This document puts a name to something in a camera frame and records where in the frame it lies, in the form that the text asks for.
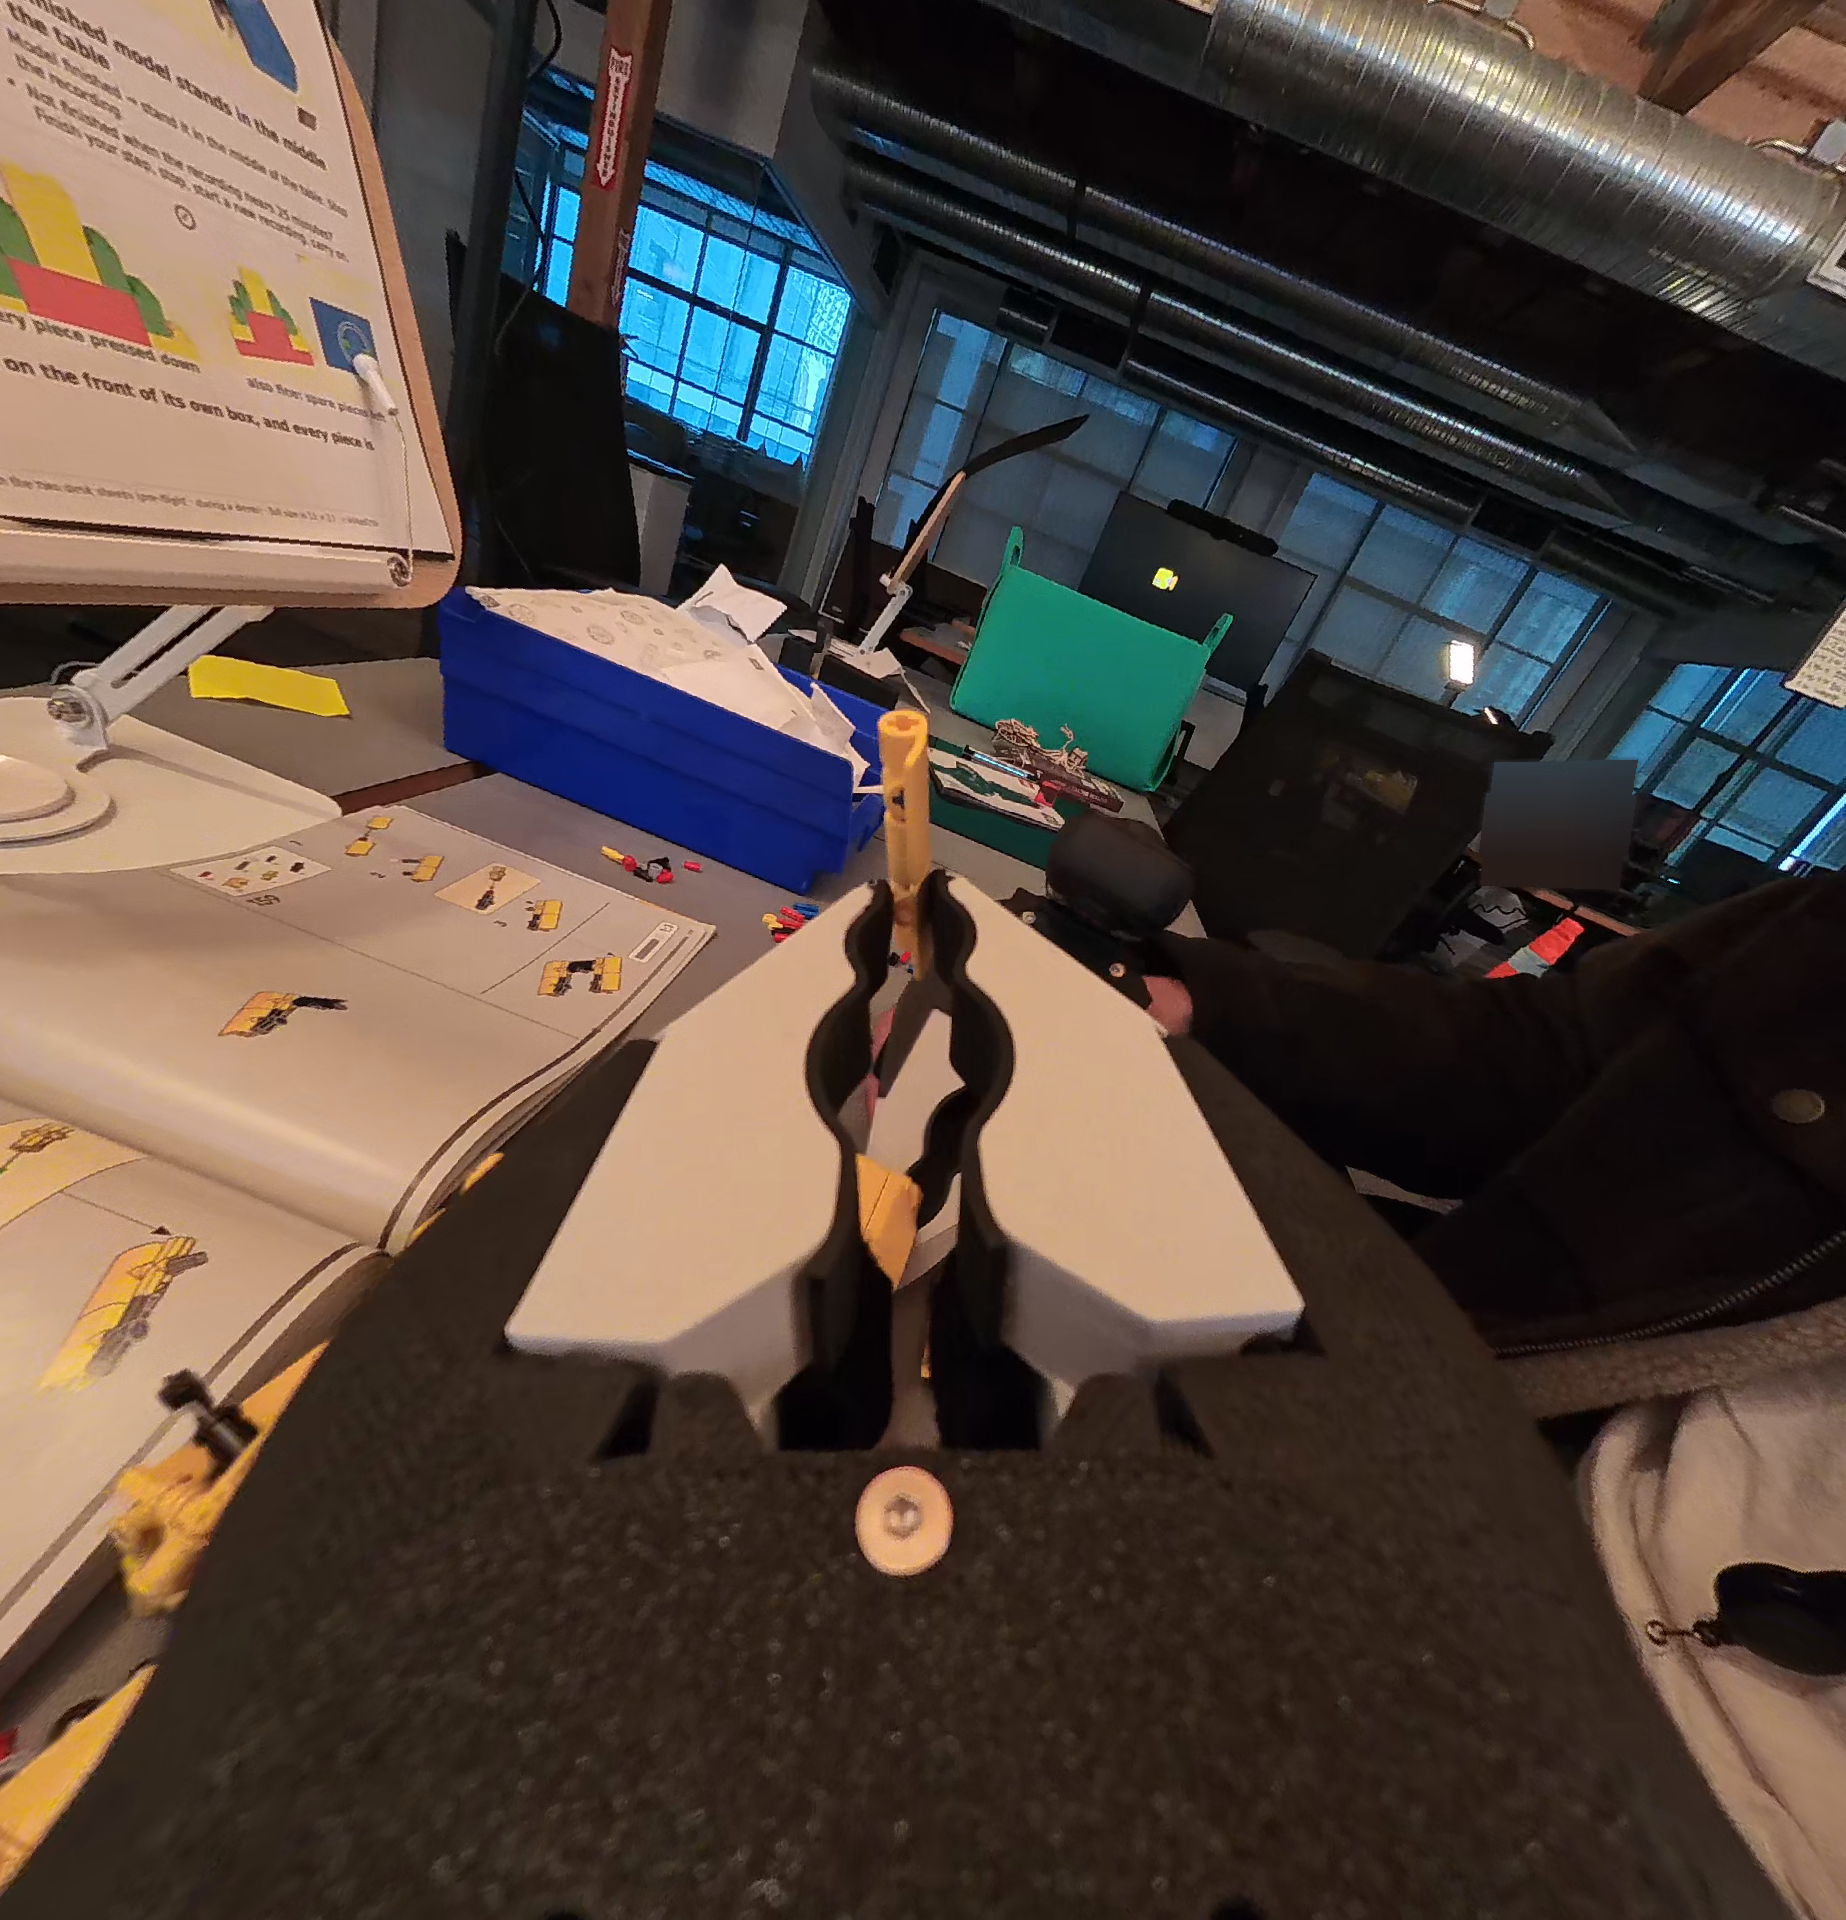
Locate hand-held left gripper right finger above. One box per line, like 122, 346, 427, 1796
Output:
942, 879, 1304, 1444

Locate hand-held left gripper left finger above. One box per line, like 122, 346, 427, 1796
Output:
505, 882, 883, 1444

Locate long yellow toy connector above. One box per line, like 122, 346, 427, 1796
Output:
872, 711, 935, 972

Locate black-headed desk lamp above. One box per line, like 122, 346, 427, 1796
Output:
823, 414, 1091, 687

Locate grey desk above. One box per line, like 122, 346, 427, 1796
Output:
0, 646, 1213, 1773

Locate dark green mat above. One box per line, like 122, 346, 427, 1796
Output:
923, 733, 1169, 874

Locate small wooden model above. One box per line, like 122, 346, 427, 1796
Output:
989, 717, 1129, 815

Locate green plastic bin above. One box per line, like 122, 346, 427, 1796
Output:
947, 526, 1236, 795

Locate scattered small toy pins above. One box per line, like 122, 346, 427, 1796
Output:
598, 847, 823, 945

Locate blue plastic bin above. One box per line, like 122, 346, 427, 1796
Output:
437, 585, 890, 893

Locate instruction booklet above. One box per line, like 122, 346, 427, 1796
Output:
0, 801, 718, 1699

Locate yellow toy car model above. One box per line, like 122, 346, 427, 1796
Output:
0, 1153, 928, 1902

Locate yellow sticky note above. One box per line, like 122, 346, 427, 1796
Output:
187, 654, 352, 720

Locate black badge reel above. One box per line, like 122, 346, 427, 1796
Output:
1641, 1560, 1846, 1681

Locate wooden instruction board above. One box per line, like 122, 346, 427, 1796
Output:
0, 0, 460, 609

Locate black wall screen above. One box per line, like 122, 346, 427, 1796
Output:
1083, 493, 1319, 695

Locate silver ventilation duct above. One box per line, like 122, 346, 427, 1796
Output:
815, 0, 1846, 499

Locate wooden post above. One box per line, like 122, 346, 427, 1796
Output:
566, 0, 673, 328

